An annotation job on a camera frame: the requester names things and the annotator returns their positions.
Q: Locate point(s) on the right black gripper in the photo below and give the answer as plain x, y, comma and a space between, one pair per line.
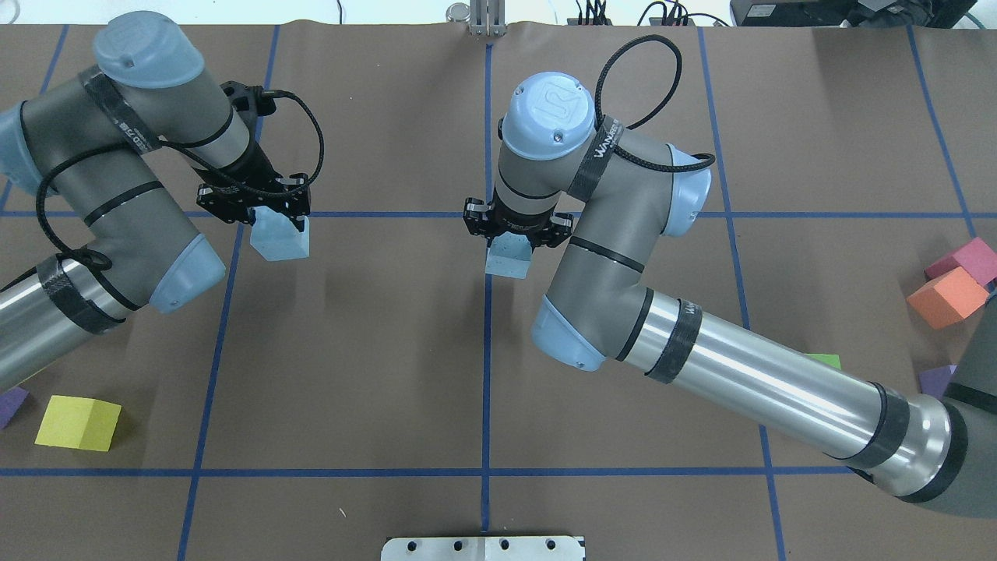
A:
520, 223

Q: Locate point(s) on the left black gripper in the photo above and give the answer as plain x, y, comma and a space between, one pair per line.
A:
258, 169

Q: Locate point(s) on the light blue foam block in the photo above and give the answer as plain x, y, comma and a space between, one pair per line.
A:
509, 255
276, 237

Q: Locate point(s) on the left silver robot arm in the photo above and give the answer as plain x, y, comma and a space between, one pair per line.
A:
121, 240

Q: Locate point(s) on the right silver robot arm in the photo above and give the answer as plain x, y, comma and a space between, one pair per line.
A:
565, 173

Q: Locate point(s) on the yellow foam block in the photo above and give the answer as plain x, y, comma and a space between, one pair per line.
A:
79, 423

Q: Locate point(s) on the black laptop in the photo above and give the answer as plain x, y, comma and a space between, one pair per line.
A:
872, 14

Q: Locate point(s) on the left purple foam block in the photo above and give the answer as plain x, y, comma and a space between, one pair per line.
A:
11, 402

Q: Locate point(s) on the purple foam block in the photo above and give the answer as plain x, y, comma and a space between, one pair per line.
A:
933, 382
11, 402

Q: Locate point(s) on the green foam block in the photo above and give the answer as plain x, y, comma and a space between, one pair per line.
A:
832, 360

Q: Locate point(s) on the right orange foam block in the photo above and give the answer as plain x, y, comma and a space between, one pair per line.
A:
948, 299

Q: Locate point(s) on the right purple foam block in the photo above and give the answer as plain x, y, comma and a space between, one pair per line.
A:
933, 382

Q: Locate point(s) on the magenta foam block near orange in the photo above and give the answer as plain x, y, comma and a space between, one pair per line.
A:
976, 257

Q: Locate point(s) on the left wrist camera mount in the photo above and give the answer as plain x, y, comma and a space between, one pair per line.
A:
249, 104

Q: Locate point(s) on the aluminium frame post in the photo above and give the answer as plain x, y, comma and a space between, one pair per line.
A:
487, 18

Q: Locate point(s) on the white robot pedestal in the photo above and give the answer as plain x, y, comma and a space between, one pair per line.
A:
520, 547

